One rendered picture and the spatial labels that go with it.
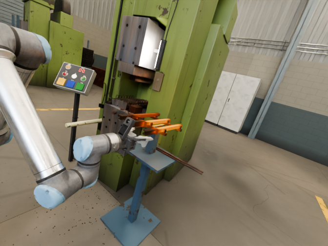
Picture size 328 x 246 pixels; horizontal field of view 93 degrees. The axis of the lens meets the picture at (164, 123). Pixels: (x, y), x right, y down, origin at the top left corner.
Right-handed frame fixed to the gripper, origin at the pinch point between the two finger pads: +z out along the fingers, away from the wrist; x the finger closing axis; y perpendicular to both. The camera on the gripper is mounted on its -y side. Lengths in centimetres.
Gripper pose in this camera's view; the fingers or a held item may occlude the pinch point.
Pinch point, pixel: (144, 132)
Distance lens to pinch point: 90.3
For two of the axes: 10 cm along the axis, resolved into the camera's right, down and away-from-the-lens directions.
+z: 5.8, -0.8, 8.1
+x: 7.7, 3.7, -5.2
